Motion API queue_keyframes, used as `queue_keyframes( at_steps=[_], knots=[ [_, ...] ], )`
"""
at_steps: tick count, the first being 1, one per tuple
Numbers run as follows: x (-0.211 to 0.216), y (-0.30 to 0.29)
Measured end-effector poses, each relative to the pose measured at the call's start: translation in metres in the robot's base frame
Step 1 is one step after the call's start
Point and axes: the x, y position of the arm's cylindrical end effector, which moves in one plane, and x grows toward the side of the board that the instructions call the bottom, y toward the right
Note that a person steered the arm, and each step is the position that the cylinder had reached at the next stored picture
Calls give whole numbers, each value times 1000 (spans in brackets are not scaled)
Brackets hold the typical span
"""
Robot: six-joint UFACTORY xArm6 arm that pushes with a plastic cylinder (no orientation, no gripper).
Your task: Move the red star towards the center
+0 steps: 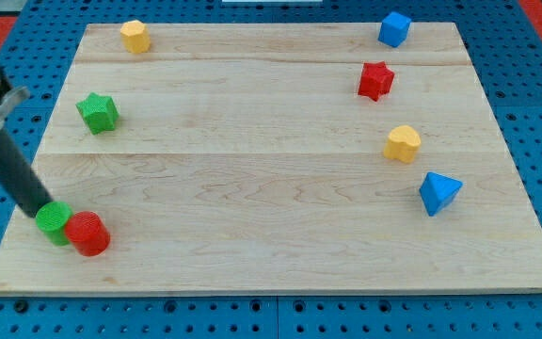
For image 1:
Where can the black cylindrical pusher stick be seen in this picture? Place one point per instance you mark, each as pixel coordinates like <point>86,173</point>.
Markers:
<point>19,180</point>

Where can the blue triangle block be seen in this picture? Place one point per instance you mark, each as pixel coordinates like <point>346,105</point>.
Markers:
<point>438,191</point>

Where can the wooden board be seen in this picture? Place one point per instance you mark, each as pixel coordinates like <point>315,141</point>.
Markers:
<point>244,163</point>

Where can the blue cube block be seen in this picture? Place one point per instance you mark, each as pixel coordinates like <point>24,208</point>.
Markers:
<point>394,29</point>

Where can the green star block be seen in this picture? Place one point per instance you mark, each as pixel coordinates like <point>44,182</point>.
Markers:
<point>98,112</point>

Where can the yellow hexagon block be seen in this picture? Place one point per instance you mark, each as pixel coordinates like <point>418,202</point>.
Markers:
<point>135,37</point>

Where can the yellow heart block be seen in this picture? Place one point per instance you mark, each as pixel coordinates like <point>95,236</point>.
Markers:
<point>402,144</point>

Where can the red star block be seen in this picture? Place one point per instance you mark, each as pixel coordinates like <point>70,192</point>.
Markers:
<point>375,80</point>

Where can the green cylinder block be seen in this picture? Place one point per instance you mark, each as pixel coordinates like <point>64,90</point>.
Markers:
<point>51,220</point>

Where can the red cylinder block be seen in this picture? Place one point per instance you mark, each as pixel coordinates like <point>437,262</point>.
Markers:
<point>87,233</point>

